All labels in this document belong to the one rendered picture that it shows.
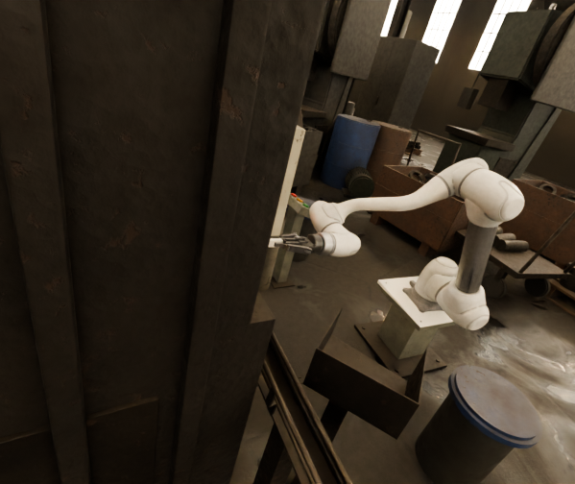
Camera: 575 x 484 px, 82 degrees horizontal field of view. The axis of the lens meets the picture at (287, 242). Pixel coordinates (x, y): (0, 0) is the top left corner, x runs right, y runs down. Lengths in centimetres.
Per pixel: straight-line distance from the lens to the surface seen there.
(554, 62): 572
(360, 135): 441
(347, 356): 107
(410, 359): 213
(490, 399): 153
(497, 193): 135
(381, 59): 620
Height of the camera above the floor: 132
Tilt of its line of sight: 28 degrees down
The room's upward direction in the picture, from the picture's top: 15 degrees clockwise
